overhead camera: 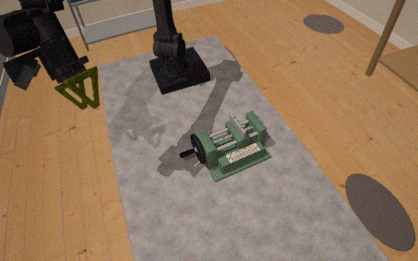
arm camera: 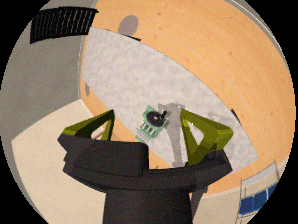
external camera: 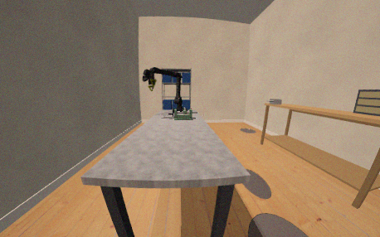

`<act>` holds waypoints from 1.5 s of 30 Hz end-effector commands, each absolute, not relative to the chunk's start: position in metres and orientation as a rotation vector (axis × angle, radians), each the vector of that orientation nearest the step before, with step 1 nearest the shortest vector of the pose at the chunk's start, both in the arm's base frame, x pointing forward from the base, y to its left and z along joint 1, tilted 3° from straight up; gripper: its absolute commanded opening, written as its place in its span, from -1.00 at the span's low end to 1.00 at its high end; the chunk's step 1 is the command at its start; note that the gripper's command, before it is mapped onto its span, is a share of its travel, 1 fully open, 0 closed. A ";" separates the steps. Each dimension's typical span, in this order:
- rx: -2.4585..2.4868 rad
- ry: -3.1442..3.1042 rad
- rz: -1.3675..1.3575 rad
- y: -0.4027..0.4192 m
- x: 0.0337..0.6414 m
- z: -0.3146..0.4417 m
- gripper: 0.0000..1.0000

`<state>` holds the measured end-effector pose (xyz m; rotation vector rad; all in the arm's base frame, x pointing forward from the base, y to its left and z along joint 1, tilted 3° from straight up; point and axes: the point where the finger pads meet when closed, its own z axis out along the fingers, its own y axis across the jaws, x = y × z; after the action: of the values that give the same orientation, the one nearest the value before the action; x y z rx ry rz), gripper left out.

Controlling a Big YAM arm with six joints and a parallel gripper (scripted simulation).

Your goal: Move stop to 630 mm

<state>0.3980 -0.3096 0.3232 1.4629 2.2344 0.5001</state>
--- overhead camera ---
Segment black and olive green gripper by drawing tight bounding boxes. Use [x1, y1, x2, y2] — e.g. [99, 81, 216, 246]
[49, 36, 99, 110]

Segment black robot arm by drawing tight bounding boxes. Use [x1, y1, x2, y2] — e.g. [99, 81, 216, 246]
[0, 0, 194, 90]

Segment green bench vise with handwheel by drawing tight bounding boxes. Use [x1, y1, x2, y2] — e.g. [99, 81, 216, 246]
[179, 111, 271, 182]

